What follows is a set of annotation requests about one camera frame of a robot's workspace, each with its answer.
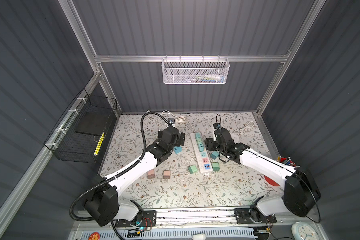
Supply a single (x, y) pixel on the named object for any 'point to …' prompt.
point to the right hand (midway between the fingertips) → (211, 141)
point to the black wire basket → (76, 135)
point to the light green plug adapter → (216, 166)
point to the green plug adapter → (192, 168)
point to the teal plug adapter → (199, 141)
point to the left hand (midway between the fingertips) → (174, 132)
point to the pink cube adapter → (166, 175)
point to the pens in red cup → (288, 161)
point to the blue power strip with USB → (177, 149)
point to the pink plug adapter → (150, 174)
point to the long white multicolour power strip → (201, 154)
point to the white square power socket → (237, 138)
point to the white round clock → (303, 231)
